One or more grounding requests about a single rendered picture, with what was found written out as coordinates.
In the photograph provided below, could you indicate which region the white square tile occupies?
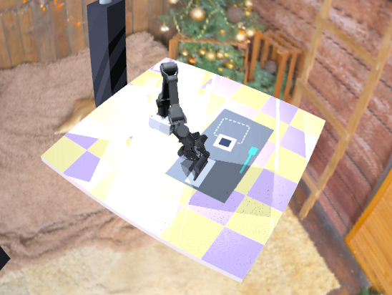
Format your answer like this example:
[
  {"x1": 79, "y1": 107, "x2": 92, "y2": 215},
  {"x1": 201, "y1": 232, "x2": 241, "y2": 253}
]
[{"x1": 213, "y1": 134, "x2": 236, "y2": 152}]

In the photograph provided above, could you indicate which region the light blue flat mat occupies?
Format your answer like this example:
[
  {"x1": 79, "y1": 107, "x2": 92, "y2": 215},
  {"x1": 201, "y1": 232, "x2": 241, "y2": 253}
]
[{"x1": 165, "y1": 109, "x2": 273, "y2": 203}]

